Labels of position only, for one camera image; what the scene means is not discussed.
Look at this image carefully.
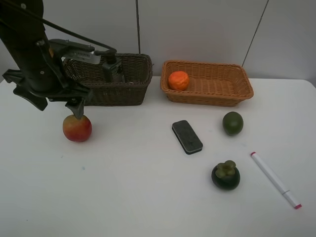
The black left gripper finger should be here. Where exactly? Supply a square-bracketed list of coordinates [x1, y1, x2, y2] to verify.
[65, 98, 85, 119]

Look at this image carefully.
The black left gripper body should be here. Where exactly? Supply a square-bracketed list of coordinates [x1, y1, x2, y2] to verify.
[3, 39, 92, 111]

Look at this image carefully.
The red yellow apple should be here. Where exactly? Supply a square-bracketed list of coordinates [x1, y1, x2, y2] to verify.
[62, 115, 92, 142]

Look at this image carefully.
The dark green ink bottle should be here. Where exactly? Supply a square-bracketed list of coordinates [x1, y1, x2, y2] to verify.
[102, 57, 125, 83]

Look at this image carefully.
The orange tangerine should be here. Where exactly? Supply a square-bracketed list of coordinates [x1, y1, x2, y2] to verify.
[168, 71, 190, 91]

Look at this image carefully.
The black whiteboard eraser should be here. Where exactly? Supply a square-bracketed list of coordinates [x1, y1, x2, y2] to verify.
[172, 120, 203, 155]

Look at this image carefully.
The green lime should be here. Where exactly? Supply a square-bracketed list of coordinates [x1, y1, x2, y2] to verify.
[222, 112, 244, 136]

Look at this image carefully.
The white marker pen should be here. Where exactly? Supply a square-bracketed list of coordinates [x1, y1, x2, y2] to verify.
[250, 152, 302, 209]

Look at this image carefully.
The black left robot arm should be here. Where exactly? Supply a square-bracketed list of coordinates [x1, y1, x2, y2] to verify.
[0, 0, 92, 119]

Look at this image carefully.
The dark brown wicker basket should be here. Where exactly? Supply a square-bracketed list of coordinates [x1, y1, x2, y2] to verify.
[64, 53, 153, 107]

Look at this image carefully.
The orange wicker basket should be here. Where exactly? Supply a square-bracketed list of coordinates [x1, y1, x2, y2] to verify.
[160, 60, 254, 107]

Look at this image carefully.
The dark purple mangosteen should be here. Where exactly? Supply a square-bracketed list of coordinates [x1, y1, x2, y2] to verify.
[211, 160, 240, 191]

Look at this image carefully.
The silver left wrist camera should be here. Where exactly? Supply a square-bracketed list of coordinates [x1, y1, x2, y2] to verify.
[49, 39, 101, 65]

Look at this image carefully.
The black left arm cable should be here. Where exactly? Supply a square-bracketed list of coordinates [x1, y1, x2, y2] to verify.
[0, 0, 117, 62]

